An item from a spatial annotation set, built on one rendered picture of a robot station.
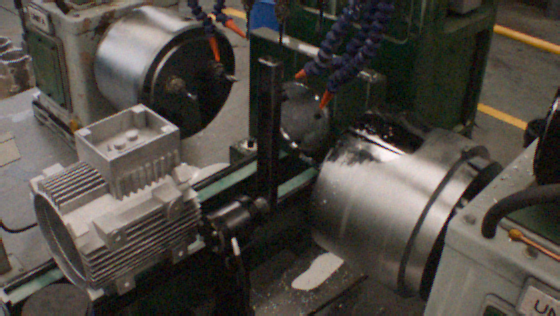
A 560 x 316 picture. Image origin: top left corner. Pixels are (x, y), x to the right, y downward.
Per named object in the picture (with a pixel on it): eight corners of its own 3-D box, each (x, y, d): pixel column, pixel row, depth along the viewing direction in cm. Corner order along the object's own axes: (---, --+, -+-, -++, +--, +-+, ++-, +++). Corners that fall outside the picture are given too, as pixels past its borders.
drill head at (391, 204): (358, 184, 112) (373, 63, 98) (549, 290, 89) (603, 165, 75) (263, 246, 97) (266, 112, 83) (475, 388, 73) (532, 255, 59)
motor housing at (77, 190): (138, 205, 104) (127, 112, 93) (206, 261, 93) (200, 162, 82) (43, 255, 92) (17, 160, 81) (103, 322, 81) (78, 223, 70)
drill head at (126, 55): (153, 71, 150) (148, -21, 136) (249, 123, 129) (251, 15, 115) (70, 104, 135) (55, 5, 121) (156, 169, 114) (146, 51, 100)
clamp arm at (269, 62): (267, 203, 94) (271, 53, 79) (280, 212, 92) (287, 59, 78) (250, 212, 91) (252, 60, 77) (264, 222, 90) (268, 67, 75)
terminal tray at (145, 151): (143, 142, 93) (139, 102, 89) (183, 171, 87) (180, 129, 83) (80, 172, 85) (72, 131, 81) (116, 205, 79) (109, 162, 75)
